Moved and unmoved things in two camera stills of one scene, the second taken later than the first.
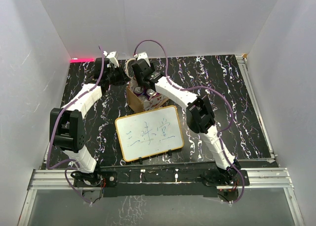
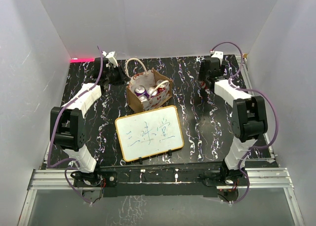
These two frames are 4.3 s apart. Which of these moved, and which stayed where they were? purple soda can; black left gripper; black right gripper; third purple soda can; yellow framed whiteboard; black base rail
Moved: purple soda can; black right gripper
Stayed: black base rail; black left gripper; yellow framed whiteboard; third purple soda can
